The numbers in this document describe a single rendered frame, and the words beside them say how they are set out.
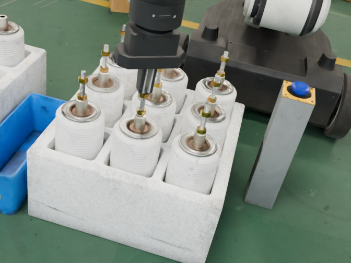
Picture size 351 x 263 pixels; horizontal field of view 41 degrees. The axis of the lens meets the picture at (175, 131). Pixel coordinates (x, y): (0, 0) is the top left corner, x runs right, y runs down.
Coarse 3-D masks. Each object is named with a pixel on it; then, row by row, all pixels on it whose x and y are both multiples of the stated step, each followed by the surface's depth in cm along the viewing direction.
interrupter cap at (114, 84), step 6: (90, 78) 100; (96, 78) 101; (114, 78) 102; (90, 84) 98; (96, 84) 99; (108, 84) 100; (114, 84) 100; (120, 84) 100; (96, 90) 97; (102, 90) 97; (108, 90) 97; (114, 90) 98
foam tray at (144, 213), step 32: (192, 96) 116; (32, 160) 90; (64, 160) 89; (96, 160) 90; (160, 160) 94; (224, 160) 97; (32, 192) 95; (64, 192) 93; (96, 192) 91; (128, 192) 89; (160, 192) 87; (192, 192) 88; (224, 192) 89; (64, 224) 98; (96, 224) 96; (128, 224) 94; (160, 224) 91; (192, 224) 89; (192, 256) 94
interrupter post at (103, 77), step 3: (99, 72) 98; (108, 72) 98; (99, 75) 98; (102, 75) 97; (105, 75) 98; (108, 75) 98; (99, 78) 98; (102, 78) 98; (105, 78) 98; (108, 78) 99; (99, 81) 99; (102, 81) 98; (105, 81) 98; (99, 84) 99; (102, 84) 99; (105, 84) 99
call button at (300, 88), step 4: (292, 84) 98; (296, 84) 98; (300, 84) 98; (304, 84) 98; (292, 88) 97; (296, 88) 96; (300, 88) 96; (304, 88) 97; (308, 88) 97; (296, 92) 97; (300, 92) 96; (304, 92) 96; (308, 92) 97
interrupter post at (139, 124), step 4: (136, 116) 87; (140, 116) 87; (144, 116) 87; (136, 120) 87; (140, 120) 87; (144, 120) 87; (136, 124) 88; (140, 124) 87; (144, 124) 88; (136, 128) 88; (140, 128) 88
